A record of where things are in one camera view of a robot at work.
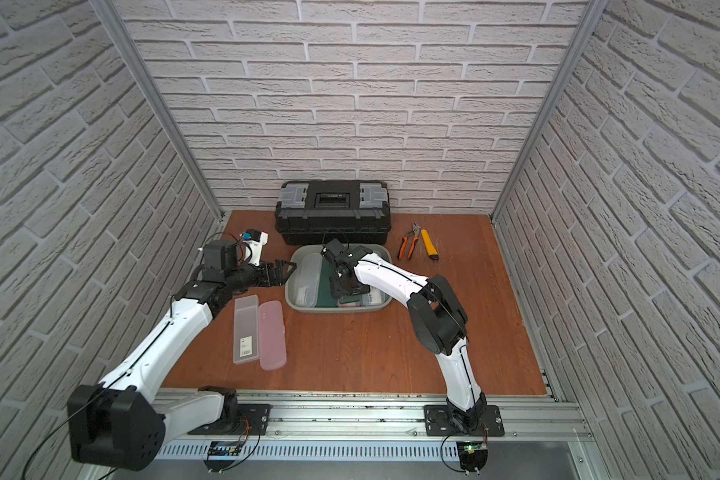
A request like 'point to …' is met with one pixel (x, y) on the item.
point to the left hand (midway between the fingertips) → (287, 260)
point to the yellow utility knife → (430, 247)
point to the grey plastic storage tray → (295, 255)
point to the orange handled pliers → (415, 233)
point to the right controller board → (472, 454)
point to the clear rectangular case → (246, 329)
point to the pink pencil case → (272, 340)
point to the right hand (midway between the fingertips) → (350, 289)
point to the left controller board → (221, 454)
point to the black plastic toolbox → (310, 211)
